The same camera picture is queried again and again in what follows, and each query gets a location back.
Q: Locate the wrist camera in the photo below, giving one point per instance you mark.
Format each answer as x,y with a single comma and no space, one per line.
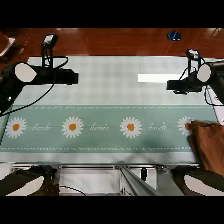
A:
193,57
48,45

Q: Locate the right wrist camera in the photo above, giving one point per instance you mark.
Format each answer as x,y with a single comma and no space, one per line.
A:
193,57

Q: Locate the brown garment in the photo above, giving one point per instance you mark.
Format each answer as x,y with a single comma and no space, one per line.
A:
208,146

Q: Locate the silver frame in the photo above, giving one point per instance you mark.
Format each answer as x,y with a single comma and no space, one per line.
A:
133,180

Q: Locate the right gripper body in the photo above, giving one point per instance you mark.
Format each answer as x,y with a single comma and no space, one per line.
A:
181,86

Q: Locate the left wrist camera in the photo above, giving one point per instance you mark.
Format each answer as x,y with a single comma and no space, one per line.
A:
48,45

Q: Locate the blue round object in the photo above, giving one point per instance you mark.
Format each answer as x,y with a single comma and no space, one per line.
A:
174,35

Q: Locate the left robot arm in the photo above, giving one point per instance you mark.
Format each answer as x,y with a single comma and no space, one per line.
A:
20,75

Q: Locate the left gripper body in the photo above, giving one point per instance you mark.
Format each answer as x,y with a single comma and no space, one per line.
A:
66,76

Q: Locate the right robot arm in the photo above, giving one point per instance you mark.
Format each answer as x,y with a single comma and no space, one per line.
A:
213,75

